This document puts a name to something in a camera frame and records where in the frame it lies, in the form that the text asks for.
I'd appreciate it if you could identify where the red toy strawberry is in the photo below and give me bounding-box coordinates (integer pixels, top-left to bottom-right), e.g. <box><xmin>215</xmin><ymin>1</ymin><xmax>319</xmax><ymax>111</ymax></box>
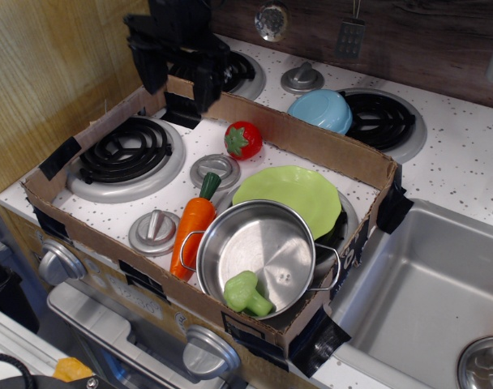
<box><xmin>224</xmin><ymin>121</ymin><xmax>263</xmax><ymax>160</ymax></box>

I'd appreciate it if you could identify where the green toy broccoli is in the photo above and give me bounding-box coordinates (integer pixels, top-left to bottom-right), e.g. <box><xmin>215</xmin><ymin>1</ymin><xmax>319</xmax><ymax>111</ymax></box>
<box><xmin>224</xmin><ymin>271</ymin><xmax>272</xmax><ymax>316</ymax></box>

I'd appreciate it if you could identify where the back right black burner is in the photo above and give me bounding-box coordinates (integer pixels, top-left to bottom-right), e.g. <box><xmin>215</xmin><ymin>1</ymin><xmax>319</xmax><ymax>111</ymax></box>
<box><xmin>340</xmin><ymin>88</ymin><xmax>427</xmax><ymax>164</ymax></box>

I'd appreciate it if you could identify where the black burner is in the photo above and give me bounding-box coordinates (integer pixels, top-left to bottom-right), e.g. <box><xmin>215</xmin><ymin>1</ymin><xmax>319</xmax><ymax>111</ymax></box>
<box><xmin>67</xmin><ymin>116</ymin><xmax>186</xmax><ymax>203</ymax></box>
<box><xmin>168</xmin><ymin>51</ymin><xmax>266</xmax><ymax>100</ymax></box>
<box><xmin>340</xmin><ymin>88</ymin><xmax>427</xmax><ymax>164</ymax></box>

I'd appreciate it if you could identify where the stainless steel pan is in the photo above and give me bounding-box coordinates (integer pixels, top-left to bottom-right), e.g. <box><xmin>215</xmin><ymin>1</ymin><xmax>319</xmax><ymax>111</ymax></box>
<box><xmin>179</xmin><ymin>200</ymin><xmax>317</xmax><ymax>320</ymax></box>

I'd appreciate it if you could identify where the silver stovetop knob back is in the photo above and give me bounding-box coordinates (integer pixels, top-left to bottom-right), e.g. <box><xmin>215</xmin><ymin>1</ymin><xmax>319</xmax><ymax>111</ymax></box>
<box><xmin>281</xmin><ymin>62</ymin><xmax>325</xmax><ymax>95</ymax></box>

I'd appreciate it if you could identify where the hanging metal strainer ladle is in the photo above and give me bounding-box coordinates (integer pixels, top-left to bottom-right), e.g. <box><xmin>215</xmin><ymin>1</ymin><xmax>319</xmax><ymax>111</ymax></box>
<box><xmin>254</xmin><ymin>1</ymin><xmax>290</xmax><ymax>42</ymax></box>

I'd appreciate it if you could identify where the grey sink basin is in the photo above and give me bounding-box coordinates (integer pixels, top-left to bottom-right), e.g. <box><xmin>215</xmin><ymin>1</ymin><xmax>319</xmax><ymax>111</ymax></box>
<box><xmin>331</xmin><ymin>199</ymin><xmax>493</xmax><ymax>388</ymax></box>

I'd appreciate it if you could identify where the light green plastic plate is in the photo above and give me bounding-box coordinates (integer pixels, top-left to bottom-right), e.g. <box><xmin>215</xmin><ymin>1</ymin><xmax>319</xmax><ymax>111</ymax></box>
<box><xmin>232</xmin><ymin>165</ymin><xmax>342</xmax><ymax>239</ymax></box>

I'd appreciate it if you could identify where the silver oven door handle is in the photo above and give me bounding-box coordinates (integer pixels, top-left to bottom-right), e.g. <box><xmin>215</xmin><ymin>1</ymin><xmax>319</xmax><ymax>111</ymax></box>
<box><xmin>47</xmin><ymin>283</ymin><xmax>229</xmax><ymax>388</ymax></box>

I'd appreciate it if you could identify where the silver stovetop knob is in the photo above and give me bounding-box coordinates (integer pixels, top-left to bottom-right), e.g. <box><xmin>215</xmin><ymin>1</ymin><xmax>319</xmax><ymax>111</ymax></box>
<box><xmin>128</xmin><ymin>210</ymin><xmax>180</xmax><ymax>256</ymax></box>
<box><xmin>190</xmin><ymin>154</ymin><xmax>241</xmax><ymax>190</ymax></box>
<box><xmin>281</xmin><ymin>62</ymin><xmax>325</xmax><ymax>95</ymax></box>

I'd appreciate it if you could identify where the back left black burner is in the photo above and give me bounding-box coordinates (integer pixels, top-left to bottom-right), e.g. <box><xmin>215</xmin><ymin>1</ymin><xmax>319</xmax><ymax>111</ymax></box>
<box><xmin>168</xmin><ymin>51</ymin><xmax>266</xmax><ymax>100</ymax></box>

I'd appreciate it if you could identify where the silver oven knob left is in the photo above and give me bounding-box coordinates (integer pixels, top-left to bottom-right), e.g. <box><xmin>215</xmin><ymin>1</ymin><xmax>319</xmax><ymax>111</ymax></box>
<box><xmin>38</xmin><ymin>239</ymin><xmax>88</xmax><ymax>286</ymax></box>

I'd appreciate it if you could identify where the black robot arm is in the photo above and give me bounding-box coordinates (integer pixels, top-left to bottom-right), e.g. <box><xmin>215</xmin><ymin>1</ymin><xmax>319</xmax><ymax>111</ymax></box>
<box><xmin>123</xmin><ymin>1</ymin><xmax>230</xmax><ymax>113</ymax></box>

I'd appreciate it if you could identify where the hanging grey slotted spatula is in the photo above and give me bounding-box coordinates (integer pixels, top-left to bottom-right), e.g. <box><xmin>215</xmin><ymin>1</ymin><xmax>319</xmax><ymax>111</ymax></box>
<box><xmin>334</xmin><ymin>1</ymin><xmax>366</xmax><ymax>59</ymax></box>

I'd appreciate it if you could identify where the silver stovetop knob front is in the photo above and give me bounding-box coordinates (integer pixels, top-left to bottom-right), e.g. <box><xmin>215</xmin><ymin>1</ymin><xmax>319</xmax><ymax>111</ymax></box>
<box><xmin>128</xmin><ymin>210</ymin><xmax>180</xmax><ymax>256</ymax></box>

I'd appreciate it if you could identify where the yellow object bottom left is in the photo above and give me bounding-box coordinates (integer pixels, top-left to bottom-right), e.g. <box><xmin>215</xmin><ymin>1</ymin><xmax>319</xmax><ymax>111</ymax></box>
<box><xmin>52</xmin><ymin>357</ymin><xmax>93</xmax><ymax>383</ymax></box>

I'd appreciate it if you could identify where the silver stovetop knob middle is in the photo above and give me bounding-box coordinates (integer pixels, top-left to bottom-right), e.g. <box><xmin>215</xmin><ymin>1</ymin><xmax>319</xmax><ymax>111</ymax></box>
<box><xmin>190</xmin><ymin>154</ymin><xmax>241</xmax><ymax>190</ymax></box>

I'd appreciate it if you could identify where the light blue plastic bowl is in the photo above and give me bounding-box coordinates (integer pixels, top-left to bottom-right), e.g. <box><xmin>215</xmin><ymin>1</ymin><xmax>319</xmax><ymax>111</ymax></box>
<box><xmin>287</xmin><ymin>89</ymin><xmax>353</xmax><ymax>135</ymax></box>

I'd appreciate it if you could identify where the black braided cable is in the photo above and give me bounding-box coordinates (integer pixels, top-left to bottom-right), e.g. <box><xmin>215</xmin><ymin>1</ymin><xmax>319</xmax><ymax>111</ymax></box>
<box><xmin>0</xmin><ymin>352</ymin><xmax>35</xmax><ymax>388</ymax></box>

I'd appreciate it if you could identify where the silver oven knob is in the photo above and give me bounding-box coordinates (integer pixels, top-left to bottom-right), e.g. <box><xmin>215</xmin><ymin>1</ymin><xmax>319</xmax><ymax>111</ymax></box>
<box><xmin>38</xmin><ymin>239</ymin><xmax>88</xmax><ymax>286</ymax></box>
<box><xmin>182</xmin><ymin>325</ymin><xmax>241</xmax><ymax>380</ymax></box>

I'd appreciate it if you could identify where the front left black burner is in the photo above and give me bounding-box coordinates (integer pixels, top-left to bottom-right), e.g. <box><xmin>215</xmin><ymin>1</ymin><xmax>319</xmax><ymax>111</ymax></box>
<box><xmin>67</xmin><ymin>116</ymin><xmax>186</xmax><ymax>203</ymax></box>

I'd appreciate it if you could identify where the orange toy carrot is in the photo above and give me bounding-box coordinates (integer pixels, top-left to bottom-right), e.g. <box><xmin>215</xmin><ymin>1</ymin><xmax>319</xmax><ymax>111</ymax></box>
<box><xmin>169</xmin><ymin>173</ymin><xmax>221</xmax><ymax>281</ymax></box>

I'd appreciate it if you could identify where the silver oven knob right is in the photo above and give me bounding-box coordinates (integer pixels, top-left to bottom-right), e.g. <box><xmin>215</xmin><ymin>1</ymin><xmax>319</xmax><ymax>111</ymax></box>
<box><xmin>182</xmin><ymin>325</ymin><xmax>241</xmax><ymax>380</ymax></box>

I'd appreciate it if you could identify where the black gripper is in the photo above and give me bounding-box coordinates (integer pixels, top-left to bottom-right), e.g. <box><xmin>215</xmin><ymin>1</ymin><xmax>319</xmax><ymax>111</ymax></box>
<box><xmin>124</xmin><ymin>14</ymin><xmax>229</xmax><ymax>113</ymax></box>

